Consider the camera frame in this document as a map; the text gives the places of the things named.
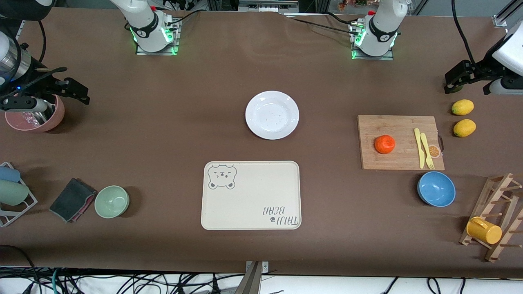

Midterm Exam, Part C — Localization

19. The orange fruit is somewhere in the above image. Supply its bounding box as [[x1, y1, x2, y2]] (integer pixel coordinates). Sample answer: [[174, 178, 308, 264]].
[[374, 135, 396, 154]]

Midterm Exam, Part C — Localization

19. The white round plate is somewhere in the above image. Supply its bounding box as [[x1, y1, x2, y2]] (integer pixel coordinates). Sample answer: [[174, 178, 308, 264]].
[[245, 91, 299, 140]]

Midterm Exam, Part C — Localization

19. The yellow lemon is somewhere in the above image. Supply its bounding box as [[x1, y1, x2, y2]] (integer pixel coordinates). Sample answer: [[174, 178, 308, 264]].
[[453, 119, 476, 138], [451, 99, 474, 116]]

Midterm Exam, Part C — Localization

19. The metal scoop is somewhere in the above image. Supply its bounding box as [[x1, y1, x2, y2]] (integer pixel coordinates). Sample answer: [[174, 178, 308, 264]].
[[29, 102, 56, 125]]

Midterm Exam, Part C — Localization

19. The pink bowl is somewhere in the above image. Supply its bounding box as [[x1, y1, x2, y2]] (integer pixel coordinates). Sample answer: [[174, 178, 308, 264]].
[[5, 95, 65, 132]]

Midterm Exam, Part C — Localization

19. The yellow plastic fork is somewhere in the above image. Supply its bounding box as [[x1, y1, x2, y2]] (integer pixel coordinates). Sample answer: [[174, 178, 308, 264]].
[[420, 133, 435, 170]]

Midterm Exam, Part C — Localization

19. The yellow plastic knife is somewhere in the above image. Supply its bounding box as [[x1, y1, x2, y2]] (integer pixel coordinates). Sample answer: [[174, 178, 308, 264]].
[[414, 128, 426, 169]]

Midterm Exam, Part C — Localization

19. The wooden cutting board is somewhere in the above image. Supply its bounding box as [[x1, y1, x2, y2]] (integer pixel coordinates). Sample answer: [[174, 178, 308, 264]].
[[358, 115, 445, 171]]

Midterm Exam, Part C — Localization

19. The blue cup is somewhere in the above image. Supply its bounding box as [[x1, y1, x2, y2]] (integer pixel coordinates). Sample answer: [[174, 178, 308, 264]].
[[0, 166, 21, 183]]

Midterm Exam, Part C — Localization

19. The dark grey folded cloth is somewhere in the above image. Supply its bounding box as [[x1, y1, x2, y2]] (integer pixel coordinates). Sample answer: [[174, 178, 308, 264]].
[[49, 178, 95, 223]]

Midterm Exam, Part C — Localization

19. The blue bowl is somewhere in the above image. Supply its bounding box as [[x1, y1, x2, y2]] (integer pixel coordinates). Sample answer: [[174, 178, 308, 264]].
[[417, 171, 456, 207]]

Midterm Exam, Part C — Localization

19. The pink folded cloth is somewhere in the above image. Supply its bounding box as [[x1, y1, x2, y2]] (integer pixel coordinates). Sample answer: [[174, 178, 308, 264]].
[[70, 189, 98, 223]]

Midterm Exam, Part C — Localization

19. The light green bowl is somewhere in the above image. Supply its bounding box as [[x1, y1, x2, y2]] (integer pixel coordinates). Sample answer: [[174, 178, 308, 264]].
[[94, 185, 130, 219]]

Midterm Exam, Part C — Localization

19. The pale green cup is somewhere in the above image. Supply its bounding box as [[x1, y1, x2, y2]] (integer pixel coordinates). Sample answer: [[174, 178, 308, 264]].
[[0, 180, 30, 206]]

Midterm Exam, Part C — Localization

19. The wooden peg rack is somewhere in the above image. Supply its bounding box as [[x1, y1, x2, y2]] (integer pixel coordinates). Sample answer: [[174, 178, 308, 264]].
[[459, 173, 523, 263]]

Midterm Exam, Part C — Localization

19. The yellow cup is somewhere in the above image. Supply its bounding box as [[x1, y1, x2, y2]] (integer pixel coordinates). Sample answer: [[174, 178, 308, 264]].
[[466, 217, 502, 245]]

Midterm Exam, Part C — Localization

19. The cream tray with bear print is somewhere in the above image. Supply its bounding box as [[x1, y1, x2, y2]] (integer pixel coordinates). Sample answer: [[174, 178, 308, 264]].
[[201, 160, 302, 231]]

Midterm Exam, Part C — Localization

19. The grey metal box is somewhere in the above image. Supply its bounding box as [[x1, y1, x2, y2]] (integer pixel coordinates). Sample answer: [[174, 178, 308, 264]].
[[239, 0, 299, 13]]

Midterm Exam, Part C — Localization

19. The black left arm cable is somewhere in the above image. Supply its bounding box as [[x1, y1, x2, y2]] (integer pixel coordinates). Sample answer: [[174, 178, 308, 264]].
[[451, 0, 478, 66]]

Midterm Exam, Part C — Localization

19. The aluminium profile rail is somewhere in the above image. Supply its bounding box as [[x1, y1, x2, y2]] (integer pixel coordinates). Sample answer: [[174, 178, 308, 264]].
[[492, 0, 523, 28]]

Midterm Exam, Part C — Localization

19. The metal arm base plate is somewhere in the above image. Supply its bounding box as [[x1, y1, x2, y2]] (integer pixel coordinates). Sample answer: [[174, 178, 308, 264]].
[[349, 20, 395, 61], [136, 18, 181, 56]]

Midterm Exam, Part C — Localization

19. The white wire rack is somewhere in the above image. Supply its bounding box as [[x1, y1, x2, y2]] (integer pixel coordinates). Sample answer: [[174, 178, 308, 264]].
[[0, 162, 38, 227]]

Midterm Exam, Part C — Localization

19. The black base cable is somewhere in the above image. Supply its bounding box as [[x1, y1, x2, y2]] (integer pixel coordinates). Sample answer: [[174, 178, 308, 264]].
[[164, 9, 201, 27], [286, 16, 357, 35]]

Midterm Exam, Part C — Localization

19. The black floor cable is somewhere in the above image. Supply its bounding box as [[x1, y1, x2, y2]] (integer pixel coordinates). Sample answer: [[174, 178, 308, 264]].
[[0, 245, 40, 294]]

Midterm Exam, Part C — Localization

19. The green cable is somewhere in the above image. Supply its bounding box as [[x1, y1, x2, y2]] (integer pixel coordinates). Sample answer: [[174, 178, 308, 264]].
[[51, 268, 63, 294]]

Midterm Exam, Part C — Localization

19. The grey metal bracket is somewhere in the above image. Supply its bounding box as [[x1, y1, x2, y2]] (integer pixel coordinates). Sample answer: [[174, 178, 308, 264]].
[[244, 261, 269, 294]]

